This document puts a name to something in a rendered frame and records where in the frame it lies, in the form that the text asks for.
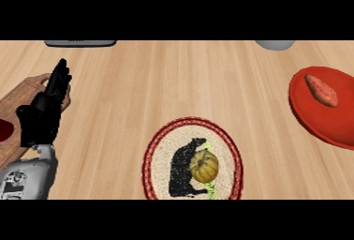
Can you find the brown wooden cutting board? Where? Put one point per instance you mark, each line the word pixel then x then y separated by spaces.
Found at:
pixel 13 103

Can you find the yellow pumpkin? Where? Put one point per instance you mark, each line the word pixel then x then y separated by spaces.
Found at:
pixel 203 166

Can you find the dark red round object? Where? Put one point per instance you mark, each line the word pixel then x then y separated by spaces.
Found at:
pixel 4 128

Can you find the pale grey round object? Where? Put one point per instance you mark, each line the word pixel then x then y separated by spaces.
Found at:
pixel 275 44

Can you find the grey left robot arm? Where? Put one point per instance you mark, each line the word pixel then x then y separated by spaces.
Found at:
pixel 25 178

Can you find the reddish sweet potato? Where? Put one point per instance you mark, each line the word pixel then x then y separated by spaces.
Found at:
pixel 320 90

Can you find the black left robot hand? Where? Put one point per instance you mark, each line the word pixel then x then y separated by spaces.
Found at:
pixel 39 117

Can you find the oval placemat with bear print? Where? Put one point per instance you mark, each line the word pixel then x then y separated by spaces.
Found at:
pixel 160 156

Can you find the red placemat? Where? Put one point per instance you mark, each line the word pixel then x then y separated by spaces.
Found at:
pixel 333 120

